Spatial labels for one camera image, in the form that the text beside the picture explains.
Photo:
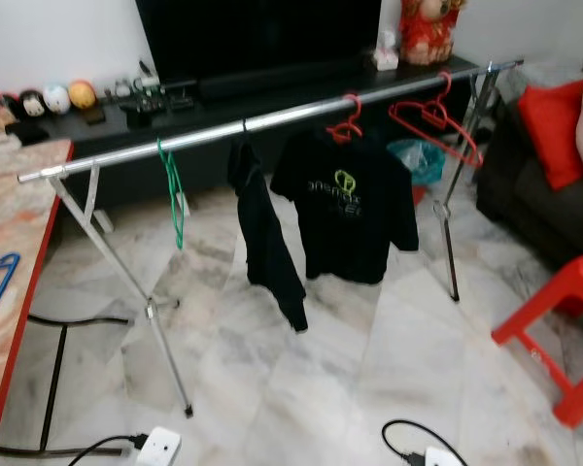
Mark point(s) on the silver metal clothes rack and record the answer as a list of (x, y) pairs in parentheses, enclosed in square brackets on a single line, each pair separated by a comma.
[(291, 116)]

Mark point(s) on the small green black gadget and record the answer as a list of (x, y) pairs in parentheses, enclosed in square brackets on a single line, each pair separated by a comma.
[(146, 85)]

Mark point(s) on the black soundbar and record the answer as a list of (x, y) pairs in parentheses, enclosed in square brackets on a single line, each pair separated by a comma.
[(272, 83)]

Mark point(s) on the black television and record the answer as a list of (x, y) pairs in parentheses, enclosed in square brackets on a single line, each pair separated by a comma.
[(253, 39)]

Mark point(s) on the marble pattern folding table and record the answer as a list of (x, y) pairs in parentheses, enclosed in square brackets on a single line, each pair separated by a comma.
[(15, 214)]

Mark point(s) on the blue plastic hanger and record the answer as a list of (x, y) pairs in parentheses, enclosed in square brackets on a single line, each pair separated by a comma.
[(4, 293)]

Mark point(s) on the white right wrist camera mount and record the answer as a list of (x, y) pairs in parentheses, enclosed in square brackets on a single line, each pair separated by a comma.
[(442, 458)]

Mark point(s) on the teal and orange waste bin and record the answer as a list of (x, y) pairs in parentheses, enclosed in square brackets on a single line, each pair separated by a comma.
[(418, 160)]

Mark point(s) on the black TV console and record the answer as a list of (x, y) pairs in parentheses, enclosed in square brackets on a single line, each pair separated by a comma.
[(204, 165)]

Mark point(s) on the red plastic hanger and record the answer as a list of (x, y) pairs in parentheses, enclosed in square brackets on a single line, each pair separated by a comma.
[(357, 116), (435, 115)]

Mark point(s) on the green plastic hanger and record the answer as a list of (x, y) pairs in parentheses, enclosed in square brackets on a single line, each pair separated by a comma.
[(177, 209)]

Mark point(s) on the white round toy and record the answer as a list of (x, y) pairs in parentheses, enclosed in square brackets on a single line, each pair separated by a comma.
[(55, 99)]

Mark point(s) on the black round toy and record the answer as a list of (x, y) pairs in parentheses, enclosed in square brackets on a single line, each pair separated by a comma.
[(32, 104)]

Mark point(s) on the red plastic stool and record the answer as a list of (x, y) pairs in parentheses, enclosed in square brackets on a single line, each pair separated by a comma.
[(573, 282)]

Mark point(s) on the red doll figurine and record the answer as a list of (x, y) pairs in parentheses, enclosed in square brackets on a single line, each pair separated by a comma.
[(432, 34)]

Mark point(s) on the yellow round toy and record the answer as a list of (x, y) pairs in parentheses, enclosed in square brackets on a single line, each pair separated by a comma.
[(83, 94)]

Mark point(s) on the red cushion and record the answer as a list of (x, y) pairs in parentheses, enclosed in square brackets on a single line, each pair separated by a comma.
[(554, 131)]

